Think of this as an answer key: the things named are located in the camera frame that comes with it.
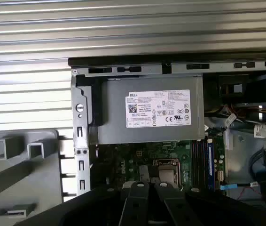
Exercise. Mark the silver thumb screw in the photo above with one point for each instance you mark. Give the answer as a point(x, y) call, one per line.
point(79, 107)

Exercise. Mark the black PC case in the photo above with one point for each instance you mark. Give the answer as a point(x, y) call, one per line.
point(81, 131)

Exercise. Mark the green motherboard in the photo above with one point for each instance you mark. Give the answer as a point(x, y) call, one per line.
point(184, 162)

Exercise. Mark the white power connector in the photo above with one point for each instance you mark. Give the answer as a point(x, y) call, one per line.
point(220, 176)

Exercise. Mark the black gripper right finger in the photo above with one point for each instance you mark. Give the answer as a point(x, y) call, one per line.
point(170, 202)

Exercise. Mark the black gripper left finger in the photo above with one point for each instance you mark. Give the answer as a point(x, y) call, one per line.
point(135, 207)

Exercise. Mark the white power supply label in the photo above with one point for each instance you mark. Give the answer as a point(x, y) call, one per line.
point(158, 108)

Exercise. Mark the grey parts rack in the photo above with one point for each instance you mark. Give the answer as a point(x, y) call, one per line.
point(41, 183)

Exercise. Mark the grey power supply unit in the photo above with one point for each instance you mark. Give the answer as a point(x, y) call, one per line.
point(114, 106)

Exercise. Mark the silver CPU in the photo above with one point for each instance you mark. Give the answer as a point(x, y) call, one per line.
point(168, 173)

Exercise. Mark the black RAM slot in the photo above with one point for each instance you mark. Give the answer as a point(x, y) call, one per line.
point(200, 164)
point(205, 164)
point(194, 164)

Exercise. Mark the metal socket cover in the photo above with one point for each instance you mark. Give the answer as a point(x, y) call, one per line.
point(166, 162)

